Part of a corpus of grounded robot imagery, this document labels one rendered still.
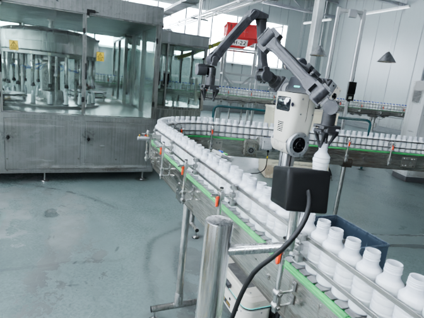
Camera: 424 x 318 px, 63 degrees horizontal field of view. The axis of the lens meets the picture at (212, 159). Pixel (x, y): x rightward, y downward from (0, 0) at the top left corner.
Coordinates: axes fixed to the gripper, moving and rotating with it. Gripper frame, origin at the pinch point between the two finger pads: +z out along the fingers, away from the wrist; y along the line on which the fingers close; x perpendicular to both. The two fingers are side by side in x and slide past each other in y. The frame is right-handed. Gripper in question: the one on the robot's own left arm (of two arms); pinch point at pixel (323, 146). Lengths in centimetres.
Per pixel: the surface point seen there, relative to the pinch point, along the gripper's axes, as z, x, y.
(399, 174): 132, 303, 519
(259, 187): 14.4, -7.6, -35.6
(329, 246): 16, -49, -40
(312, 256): 23, -43, -39
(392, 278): 14, -67, -39
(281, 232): 23, -27, -38
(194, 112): 64, 534, 173
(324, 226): 13, -43, -37
